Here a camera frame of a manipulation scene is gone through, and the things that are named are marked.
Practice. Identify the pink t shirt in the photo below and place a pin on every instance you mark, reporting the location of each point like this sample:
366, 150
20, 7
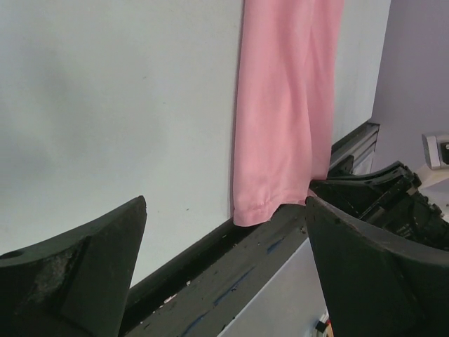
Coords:
284, 104

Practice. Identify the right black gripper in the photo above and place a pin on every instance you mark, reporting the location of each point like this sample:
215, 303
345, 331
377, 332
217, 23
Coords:
388, 199

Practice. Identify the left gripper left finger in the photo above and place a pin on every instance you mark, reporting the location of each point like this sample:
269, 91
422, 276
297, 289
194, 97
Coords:
76, 283

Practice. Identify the right aluminium side rail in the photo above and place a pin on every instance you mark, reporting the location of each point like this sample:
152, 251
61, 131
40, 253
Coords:
354, 153

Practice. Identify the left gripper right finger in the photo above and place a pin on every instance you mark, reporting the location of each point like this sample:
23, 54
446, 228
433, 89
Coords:
376, 283

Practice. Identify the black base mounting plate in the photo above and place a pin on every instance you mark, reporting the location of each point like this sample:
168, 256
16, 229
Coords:
202, 290

